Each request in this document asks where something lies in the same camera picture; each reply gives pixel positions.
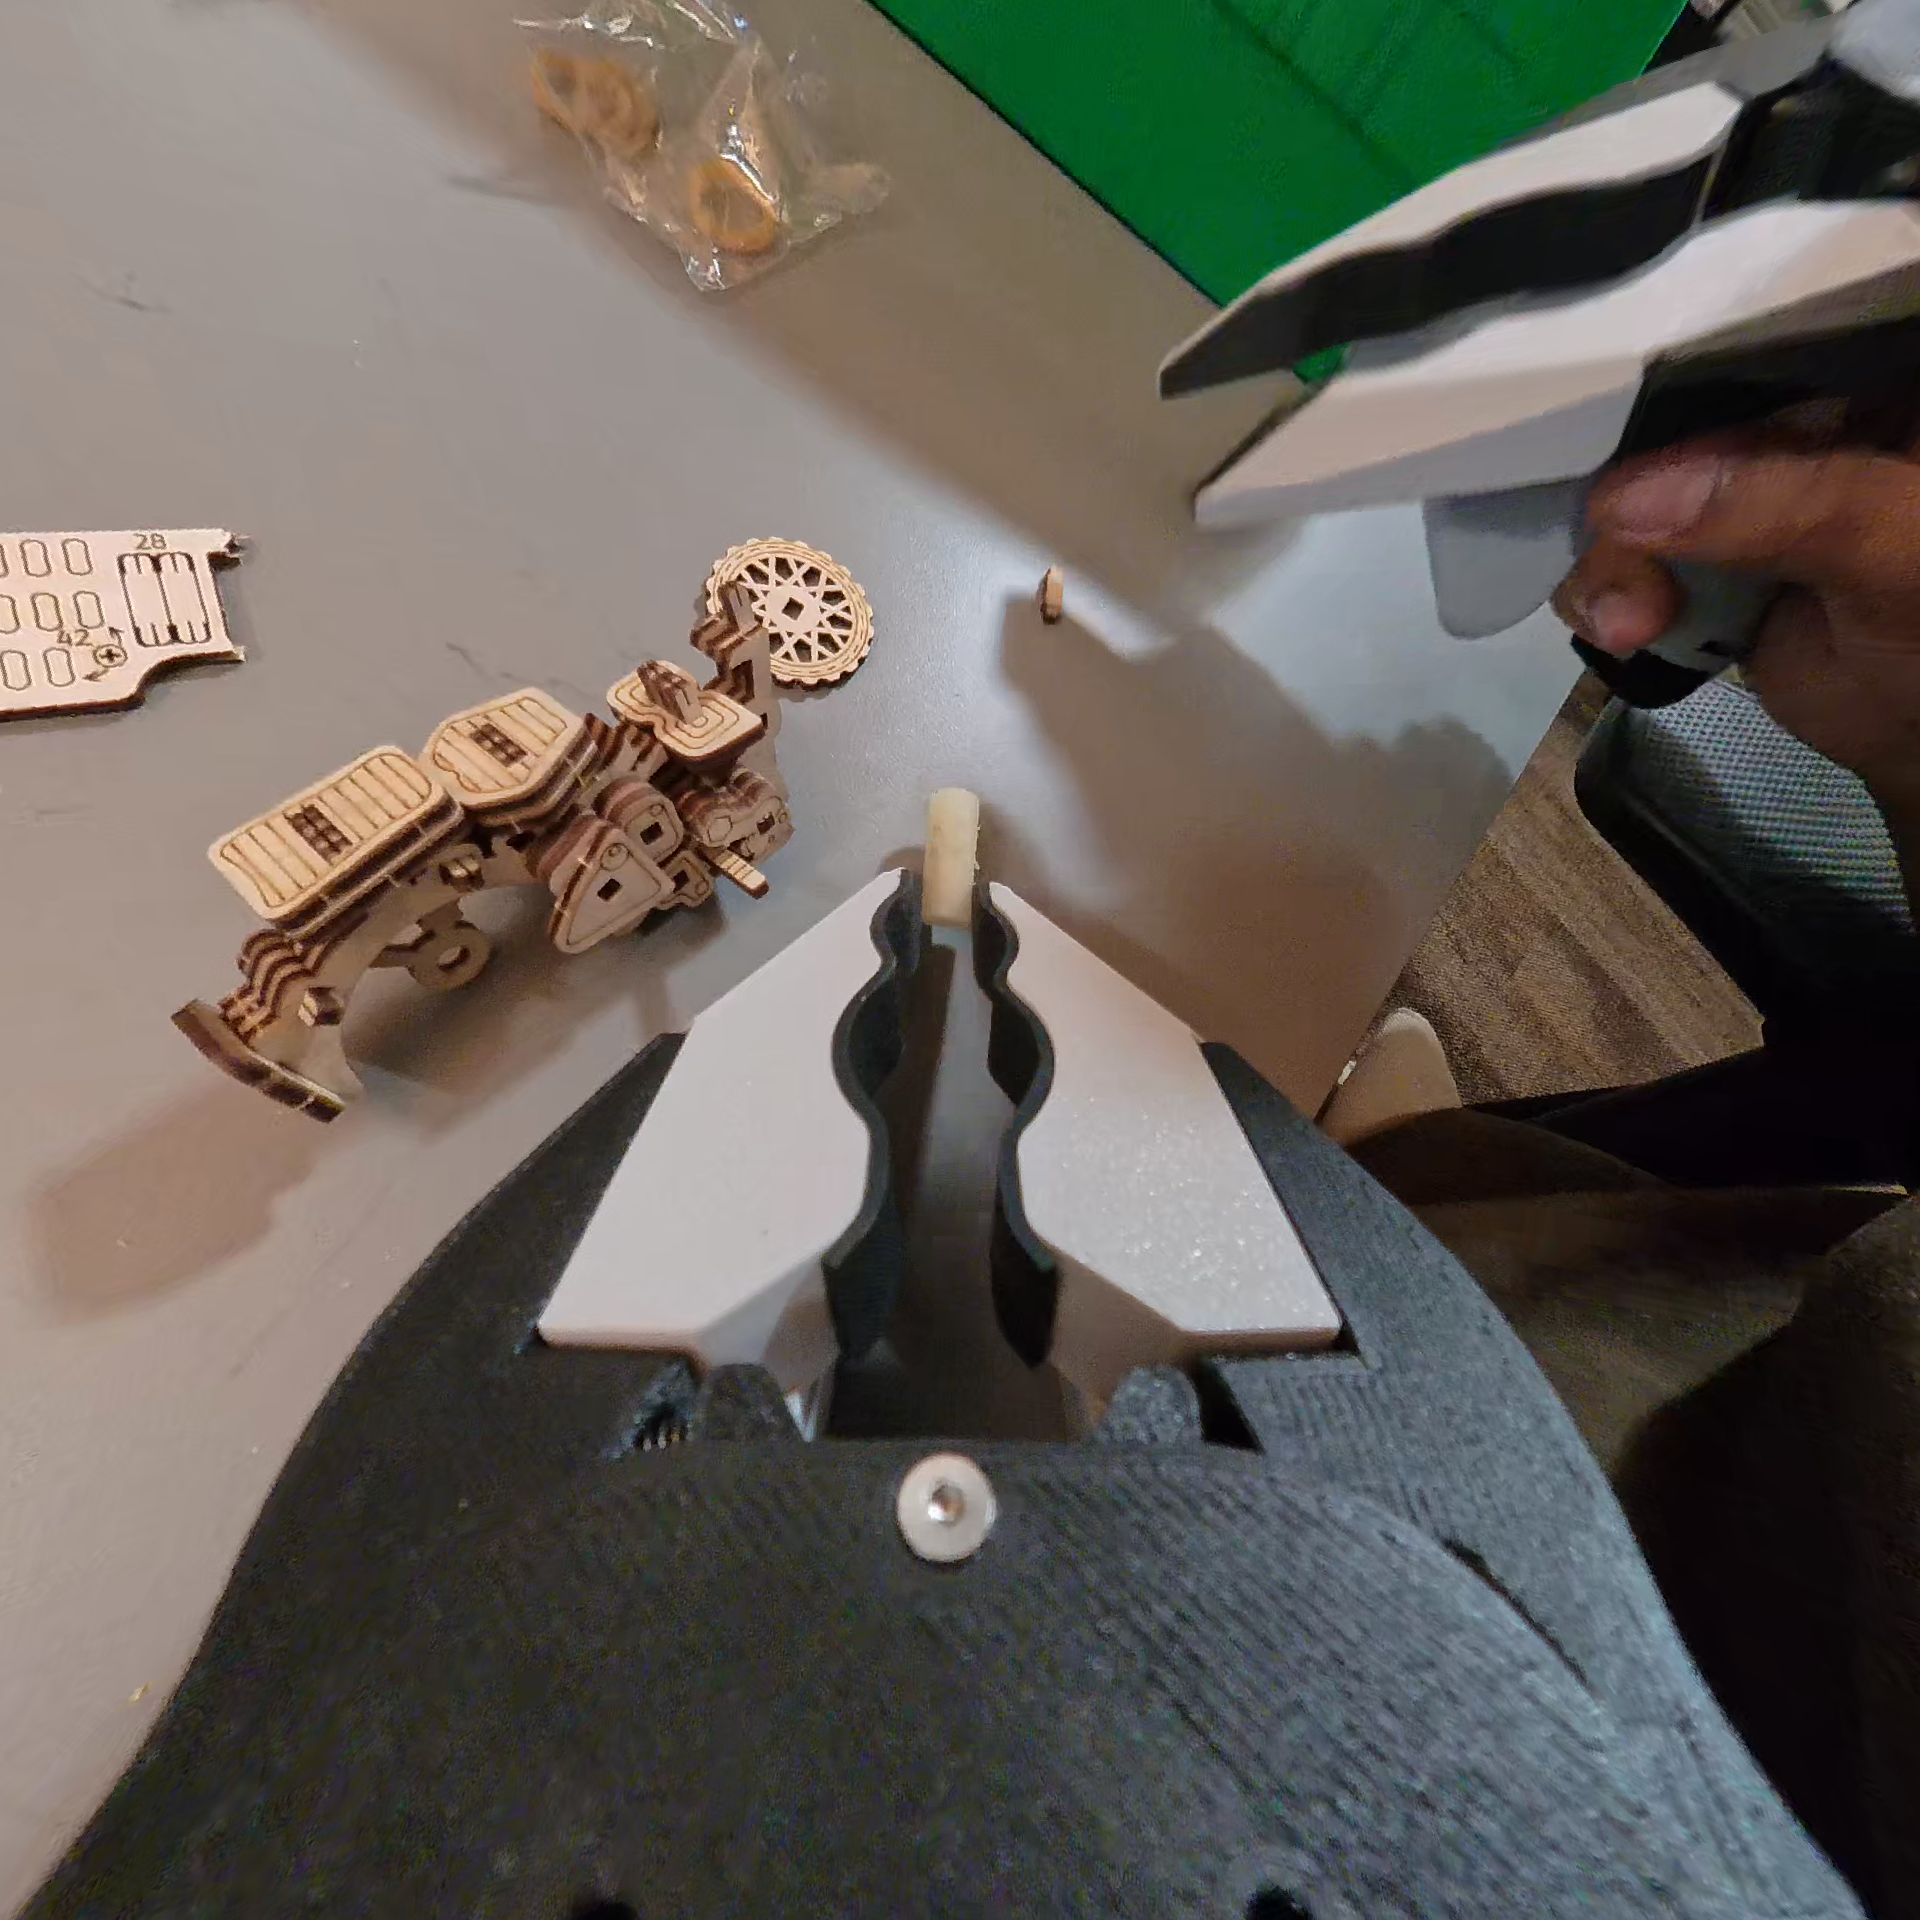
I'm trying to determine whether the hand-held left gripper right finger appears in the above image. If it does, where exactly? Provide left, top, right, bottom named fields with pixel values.
left=975, top=884, right=1342, bottom=1419

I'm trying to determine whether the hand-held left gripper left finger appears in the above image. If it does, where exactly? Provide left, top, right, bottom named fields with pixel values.
left=537, top=871, right=922, bottom=1427

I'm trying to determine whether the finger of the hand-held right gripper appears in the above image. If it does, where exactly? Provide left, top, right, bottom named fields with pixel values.
left=1196, top=200, right=1920, bottom=527
left=1158, top=82, right=1741, bottom=399

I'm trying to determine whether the white wax stick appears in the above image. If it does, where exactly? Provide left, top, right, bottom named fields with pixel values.
left=923, top=789, right=995, bottom=1052

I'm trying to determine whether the grey desk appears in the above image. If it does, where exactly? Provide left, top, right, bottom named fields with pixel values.
left=0, top=0, right=1595, bottom=1920

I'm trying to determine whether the person's right hand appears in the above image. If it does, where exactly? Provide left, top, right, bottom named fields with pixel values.
left=1553, top=434, right=1920, bottom=812

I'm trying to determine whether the green storage box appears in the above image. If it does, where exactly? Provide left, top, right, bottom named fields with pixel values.
left=871, top=0, right=1731, bottom=309

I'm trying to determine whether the person's white shoe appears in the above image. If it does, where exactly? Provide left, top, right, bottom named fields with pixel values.
left=1317, top=1007, right=1453, bottom=1130

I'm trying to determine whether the grey mesh chair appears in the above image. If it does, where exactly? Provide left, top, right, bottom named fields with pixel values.
left=1573, top=682, right=1920, bottom=1059

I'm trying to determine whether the person's dark trouser leg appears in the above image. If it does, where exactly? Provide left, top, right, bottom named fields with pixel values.
left=1346, top=1050, right=1920, bottom=1920

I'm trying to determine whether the wooden model motorcycle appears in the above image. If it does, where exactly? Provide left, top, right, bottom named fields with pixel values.
left=170, top=538, right=876, bottom=1125

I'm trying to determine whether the clear plastic bag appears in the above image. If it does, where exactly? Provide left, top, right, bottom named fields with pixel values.
left=514, top=0, right=897, bottom=294

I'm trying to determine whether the wooden puzzle sheet fragment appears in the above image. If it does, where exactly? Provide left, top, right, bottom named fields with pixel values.
left=0, top=527, right=252, bottom=723

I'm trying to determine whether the wooden ring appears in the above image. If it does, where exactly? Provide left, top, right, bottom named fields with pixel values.
left=591, top=58, right=666, bottom=160
left=685, top=154, right=786, bottom=258
left=531, top=47, right=605, bottom=147

